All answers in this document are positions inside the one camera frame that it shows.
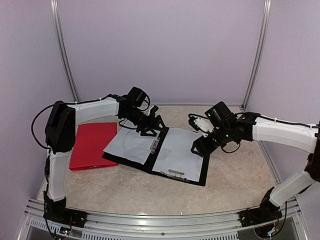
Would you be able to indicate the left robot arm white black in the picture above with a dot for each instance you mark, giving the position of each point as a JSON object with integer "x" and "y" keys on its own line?
{"x": 64, "y": 119}

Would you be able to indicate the aluminium frame rail back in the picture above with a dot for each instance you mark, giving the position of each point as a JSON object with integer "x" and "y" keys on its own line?
{"x": 193, "y": 104}

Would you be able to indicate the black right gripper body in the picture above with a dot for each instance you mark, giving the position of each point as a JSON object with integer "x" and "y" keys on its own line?
{"x": 222, "y": 136}

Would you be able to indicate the aluminium frame post right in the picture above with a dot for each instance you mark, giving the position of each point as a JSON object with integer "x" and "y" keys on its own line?
{"x": 258, "y": 53}

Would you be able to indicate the aluminium frame post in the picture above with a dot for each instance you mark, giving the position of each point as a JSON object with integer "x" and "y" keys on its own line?
{"x": 54, "y": 5}
{"x": 258, "y": 53}

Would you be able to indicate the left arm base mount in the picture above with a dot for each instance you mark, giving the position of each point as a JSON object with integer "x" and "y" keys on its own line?
{"x": 65, "y": 216}

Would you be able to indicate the white paper sheet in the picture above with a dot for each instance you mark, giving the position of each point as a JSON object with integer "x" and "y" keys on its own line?
{"x": 175, "y": 154}

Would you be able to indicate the red clip file folder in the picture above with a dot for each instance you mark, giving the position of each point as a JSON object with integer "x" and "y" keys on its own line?
{"x": 90, "y": 142}

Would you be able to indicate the aluminium frame post left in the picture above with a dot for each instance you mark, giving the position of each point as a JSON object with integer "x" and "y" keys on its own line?
{"x": 54, "y": 5}

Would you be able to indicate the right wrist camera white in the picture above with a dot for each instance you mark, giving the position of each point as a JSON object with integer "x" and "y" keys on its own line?
{"x": 200, "y": 124}

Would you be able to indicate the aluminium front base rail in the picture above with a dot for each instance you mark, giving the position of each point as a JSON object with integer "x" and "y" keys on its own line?
{"x": 224, "y": 225}

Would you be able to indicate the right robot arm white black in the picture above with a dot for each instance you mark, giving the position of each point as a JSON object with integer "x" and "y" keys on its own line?
{"x": 220, "y": 126}

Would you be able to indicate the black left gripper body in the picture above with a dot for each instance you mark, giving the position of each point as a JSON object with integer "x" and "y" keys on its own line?
{"x": 140, "y": 120}

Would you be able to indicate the black clip file folder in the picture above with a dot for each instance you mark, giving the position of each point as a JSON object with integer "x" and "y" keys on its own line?
{"x": 149, "y": 164}

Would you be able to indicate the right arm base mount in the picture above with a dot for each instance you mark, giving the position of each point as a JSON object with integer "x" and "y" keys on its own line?
{"x": 259, "y": 215}

